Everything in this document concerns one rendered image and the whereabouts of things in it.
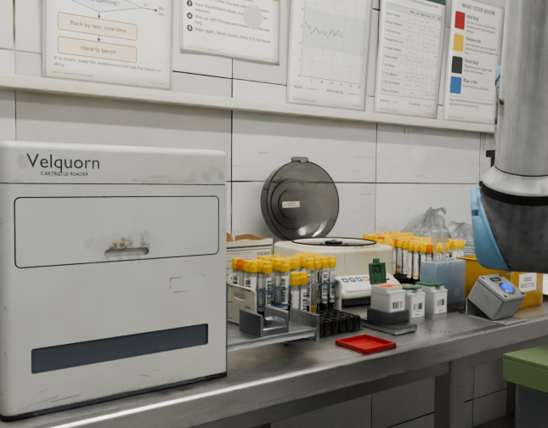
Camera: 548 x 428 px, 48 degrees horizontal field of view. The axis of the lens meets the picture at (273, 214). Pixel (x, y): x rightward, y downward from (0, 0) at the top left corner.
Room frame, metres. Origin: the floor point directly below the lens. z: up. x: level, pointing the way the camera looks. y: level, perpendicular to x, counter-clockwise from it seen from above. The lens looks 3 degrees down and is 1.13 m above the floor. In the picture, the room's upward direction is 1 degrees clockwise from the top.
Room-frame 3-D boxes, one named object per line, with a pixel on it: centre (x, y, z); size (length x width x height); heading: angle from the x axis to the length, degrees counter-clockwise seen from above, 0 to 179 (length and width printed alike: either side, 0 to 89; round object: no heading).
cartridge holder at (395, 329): (1.07, -0.21, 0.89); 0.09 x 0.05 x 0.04; 34
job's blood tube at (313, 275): (1.05, -0.07, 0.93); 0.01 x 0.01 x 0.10
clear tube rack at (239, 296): (1.15, -0.02, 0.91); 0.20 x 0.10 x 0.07; 126
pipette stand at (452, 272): (1.25, -0.35, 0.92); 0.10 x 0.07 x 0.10; 129
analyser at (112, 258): (0.83, 0.24, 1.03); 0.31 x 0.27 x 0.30; 126
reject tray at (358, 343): (0.96, -0.15, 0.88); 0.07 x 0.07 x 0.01; 36
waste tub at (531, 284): (1.32, -0.49, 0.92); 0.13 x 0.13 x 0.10; 38
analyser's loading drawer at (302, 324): (0.87, 0.03, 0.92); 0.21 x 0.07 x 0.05; 126
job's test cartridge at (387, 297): (1.07, -0.20, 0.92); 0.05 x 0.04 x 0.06; 34
